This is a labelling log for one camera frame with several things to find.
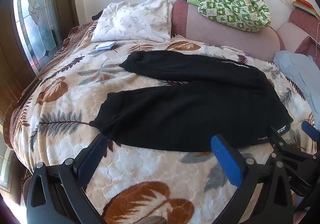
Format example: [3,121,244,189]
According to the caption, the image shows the light blue cloth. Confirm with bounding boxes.
[273,50,320,131]

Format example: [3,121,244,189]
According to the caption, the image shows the thin white cable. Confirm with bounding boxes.
[307,20,320,52]

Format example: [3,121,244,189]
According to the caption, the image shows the pink padded headboard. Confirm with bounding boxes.
[171,0,320,62]

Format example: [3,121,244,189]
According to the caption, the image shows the white patterned pillow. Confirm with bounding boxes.
[91,0,174,43]

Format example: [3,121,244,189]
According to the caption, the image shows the leaf-print fleece blanket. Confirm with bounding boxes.
[12,39,317,224]

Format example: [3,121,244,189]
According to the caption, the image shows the black pants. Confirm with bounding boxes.
[89,50,293,152]

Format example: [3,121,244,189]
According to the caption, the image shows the small grey booklet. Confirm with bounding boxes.
[94,41,117,51]

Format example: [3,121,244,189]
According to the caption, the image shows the stained glass window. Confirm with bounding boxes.
[12,0,63,74]

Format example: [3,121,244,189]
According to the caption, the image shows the wooden window frame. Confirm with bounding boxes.
[0,0,80,124]

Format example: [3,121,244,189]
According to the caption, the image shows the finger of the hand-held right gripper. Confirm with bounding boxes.
[301,120,320,156]
[269,126,316,164]

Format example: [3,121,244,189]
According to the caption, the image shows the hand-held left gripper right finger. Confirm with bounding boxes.
[211,134,294,224]

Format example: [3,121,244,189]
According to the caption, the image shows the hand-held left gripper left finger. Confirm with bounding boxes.
[26,133,108,224]

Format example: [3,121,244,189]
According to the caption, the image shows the red book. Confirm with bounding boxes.
[292,0,316,9]

